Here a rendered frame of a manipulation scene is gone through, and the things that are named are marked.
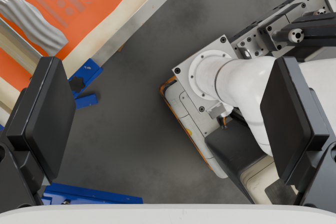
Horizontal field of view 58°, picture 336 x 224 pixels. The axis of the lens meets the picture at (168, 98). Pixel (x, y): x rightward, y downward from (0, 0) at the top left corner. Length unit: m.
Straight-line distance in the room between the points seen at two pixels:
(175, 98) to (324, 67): 1.29
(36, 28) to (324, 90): 0.75
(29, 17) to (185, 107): 1.00
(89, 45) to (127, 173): 1.27
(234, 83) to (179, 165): 1.61
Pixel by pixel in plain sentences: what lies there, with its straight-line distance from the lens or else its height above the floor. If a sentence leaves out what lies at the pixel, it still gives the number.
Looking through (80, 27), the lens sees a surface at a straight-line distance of 0.92.
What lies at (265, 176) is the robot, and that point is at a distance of 1.21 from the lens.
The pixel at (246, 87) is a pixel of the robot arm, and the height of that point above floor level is 1.43.
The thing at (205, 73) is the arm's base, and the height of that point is 1.22.
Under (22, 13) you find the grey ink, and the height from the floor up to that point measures 0.96.
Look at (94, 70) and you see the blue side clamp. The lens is 0.87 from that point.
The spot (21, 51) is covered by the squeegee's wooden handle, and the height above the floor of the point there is 1.06.
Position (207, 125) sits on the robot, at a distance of 1.73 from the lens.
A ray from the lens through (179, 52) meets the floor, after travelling 1.91.
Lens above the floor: 1.87
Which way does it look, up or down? 76 degrees down
